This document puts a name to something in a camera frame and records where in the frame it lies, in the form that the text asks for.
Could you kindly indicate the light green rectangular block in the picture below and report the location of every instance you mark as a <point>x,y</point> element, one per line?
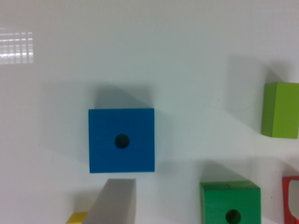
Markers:
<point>281,110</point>

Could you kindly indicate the yellow square block with hole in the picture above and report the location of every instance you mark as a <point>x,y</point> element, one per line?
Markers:
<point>76,218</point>

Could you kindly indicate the blue square block with hole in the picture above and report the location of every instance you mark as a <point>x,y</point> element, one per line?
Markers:
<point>121,140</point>

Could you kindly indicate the red rectangular block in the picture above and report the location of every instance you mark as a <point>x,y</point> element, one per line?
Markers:
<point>288,217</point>

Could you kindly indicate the cream gripper right finger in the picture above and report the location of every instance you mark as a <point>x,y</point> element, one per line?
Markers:
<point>294,198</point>

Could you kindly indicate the cream gripper left finger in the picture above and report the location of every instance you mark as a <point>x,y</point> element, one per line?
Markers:
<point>115,204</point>

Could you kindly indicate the dark green square block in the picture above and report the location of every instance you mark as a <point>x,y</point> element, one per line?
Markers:
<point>233,202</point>

